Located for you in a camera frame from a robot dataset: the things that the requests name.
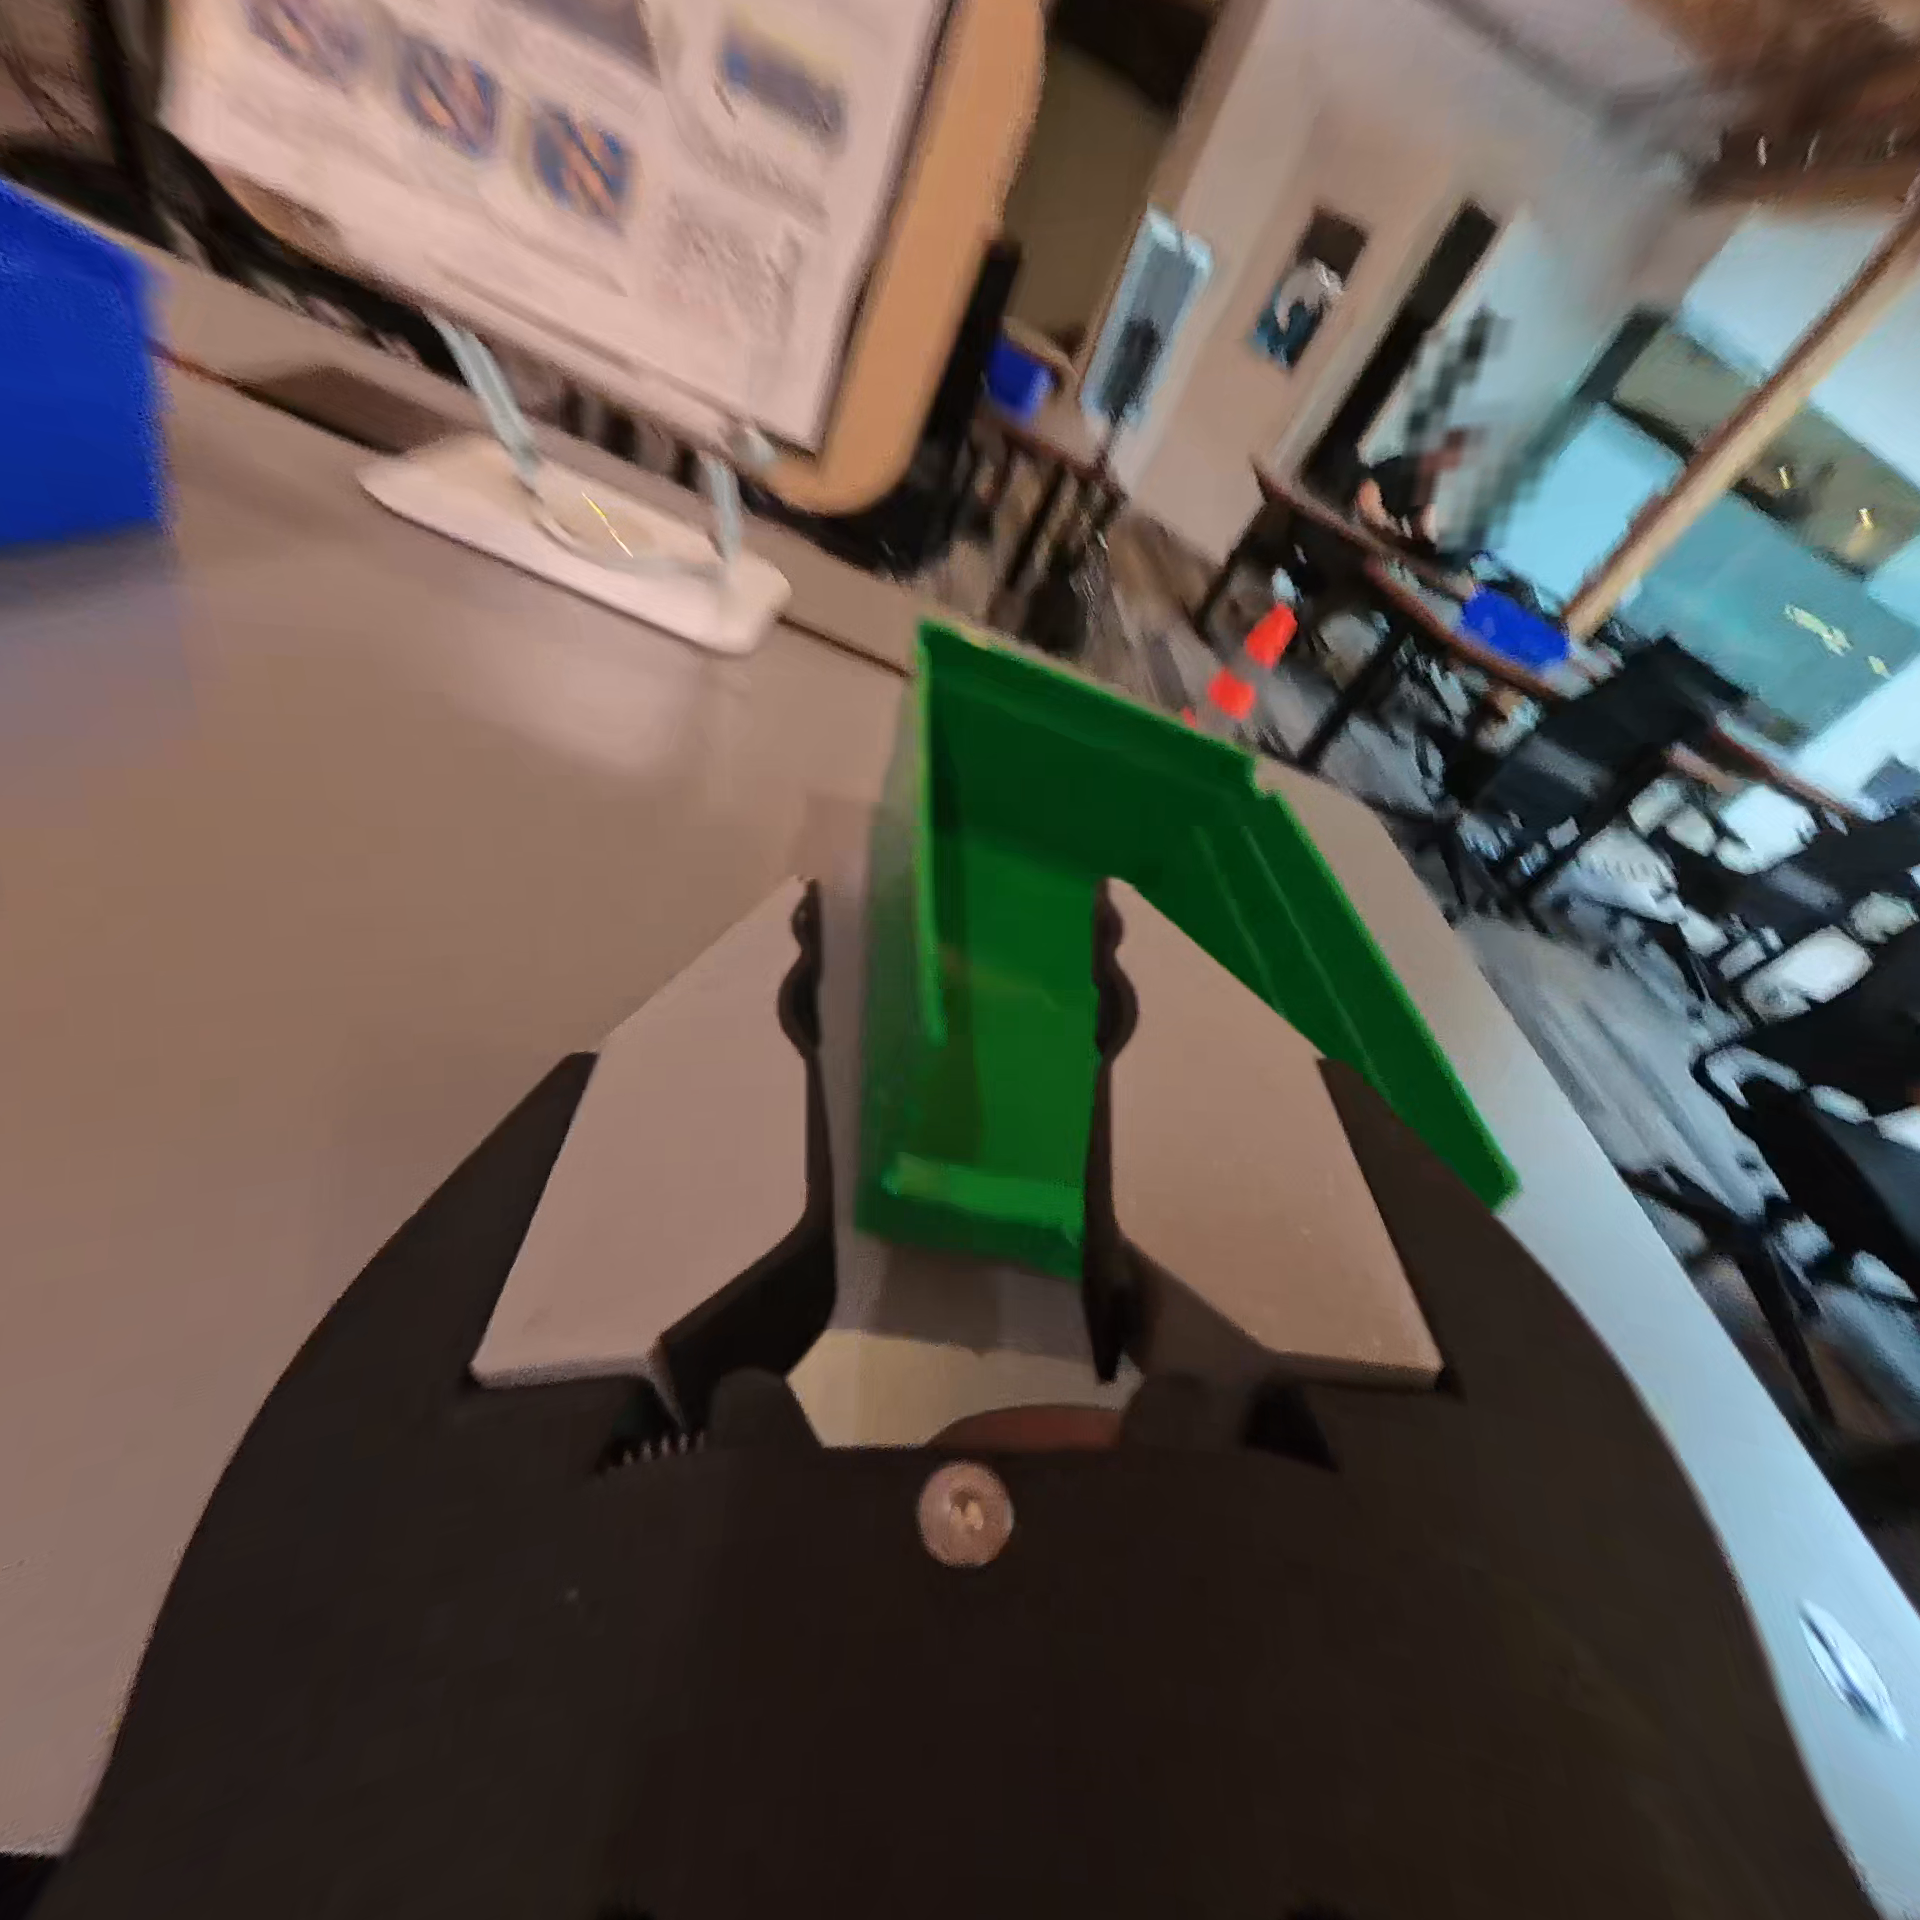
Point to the orange striped traffic cone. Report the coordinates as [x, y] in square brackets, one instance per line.
[1267, 638]

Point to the wall poster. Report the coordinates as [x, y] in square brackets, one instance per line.
[1308, 293]
[1148, 322]

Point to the instruction sheet on stand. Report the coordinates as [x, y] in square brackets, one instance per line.
[600, 556]

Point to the green plastic bin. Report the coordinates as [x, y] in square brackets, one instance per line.
[1019, 838]

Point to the blue plastic bin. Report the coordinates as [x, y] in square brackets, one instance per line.
[75, 374]

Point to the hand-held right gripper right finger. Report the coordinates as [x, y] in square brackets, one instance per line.
[1259, 1200]

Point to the blue storage crate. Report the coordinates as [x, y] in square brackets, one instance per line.
[1019, 378]
[1516, 627]

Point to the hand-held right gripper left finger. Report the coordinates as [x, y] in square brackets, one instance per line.
[660, 1200]

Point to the printed instruction sheet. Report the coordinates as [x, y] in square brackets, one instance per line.
[600, 253]

